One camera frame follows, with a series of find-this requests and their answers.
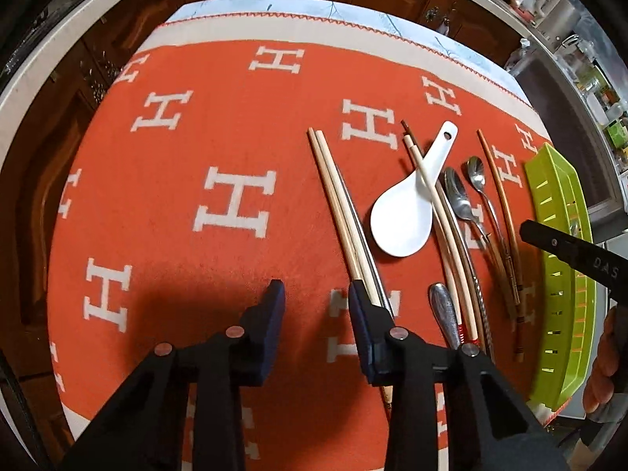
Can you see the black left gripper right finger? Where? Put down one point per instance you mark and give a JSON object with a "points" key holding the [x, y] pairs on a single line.
{"points": [[378, 339]]}

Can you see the steel spoon handle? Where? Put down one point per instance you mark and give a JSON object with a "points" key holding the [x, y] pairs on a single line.
{"points": [[444, 314]]}

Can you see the dark brown wooden chopstick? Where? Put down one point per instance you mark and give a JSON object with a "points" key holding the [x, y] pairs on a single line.
{"points": [[519, 351]]}

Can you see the white ceramic rice spoon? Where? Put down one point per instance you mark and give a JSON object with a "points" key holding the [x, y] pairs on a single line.
{"points": [[401, 218]]}

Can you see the right hand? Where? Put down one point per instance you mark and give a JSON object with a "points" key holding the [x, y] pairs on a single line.
{"points": [[599, 386]]}

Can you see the green plastic utensil tray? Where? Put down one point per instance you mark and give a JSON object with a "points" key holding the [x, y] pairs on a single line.
{"points": [[570, 297]]}

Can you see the steel cabinet shelf unit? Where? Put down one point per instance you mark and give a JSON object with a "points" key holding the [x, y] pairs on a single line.
{"points": [[575, 134]]}

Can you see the dark brown chopstick behind spoon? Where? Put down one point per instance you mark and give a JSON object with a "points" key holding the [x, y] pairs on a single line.
{"points": [[410, 134]]}

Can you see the small long steel spoon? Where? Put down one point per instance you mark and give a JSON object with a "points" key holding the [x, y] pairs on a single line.
{"points": [[477, 176]]}

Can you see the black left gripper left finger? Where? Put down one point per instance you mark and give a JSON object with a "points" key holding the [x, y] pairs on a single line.
{"points": [[262, 324]]}

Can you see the light wooden chopstick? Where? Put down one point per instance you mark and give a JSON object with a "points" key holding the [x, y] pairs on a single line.
{"points": [[369, 305], [358, 257]]}

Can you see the steel chopstick twisted end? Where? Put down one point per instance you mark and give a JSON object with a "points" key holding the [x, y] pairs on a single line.
{"points": [[471, 277]]}

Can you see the brown wooden kitchen cabinets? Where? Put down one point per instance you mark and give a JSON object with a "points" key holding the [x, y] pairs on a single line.
{"points": [[164, 210]]}

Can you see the beige chopstick red end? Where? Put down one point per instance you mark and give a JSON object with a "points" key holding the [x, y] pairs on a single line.
{"points": [[454, 273]]}

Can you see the large steel spoon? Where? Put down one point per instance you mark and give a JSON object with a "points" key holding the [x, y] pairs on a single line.
{"points": [[458, 199]]}

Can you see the orange H-pattern cloth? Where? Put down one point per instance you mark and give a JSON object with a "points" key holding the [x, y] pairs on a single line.
{"points": [[325, 428]]}

